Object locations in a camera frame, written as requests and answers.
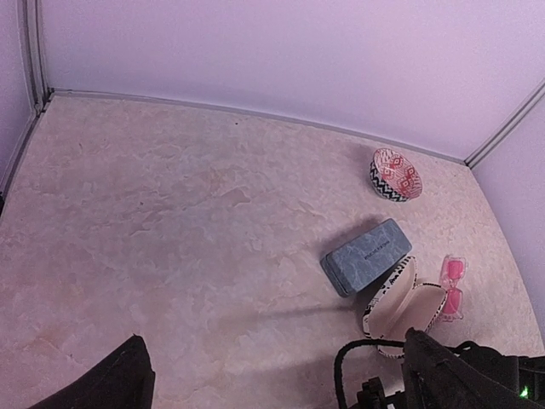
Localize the pink sunglasses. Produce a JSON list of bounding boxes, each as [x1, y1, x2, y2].
[[439, 255, 468, 322]]

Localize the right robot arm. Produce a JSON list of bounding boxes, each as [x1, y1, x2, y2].
[[353, 340, 544, 408]]

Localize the american flag glasses case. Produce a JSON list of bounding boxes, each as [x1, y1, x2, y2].
[[362, 256, 447, 342]]

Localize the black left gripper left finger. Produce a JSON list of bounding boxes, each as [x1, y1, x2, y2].
[[33, 335, 156, 409]]

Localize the black cable on right wrist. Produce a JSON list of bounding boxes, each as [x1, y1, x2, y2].
[[333, 338, 410, 409]]

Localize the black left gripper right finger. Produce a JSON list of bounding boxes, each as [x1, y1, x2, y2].
[[402, 328, 539, 408]]

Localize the red patterned ceramic bowl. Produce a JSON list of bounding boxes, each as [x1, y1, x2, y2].
[[370, 148, 423, 203]]

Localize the right aluminium frame post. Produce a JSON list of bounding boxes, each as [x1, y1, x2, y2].
[[463, 78, 545, 170]]

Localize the blue-green leather glasses case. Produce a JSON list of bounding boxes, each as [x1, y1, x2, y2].
[[320, 218, 412, 297]]

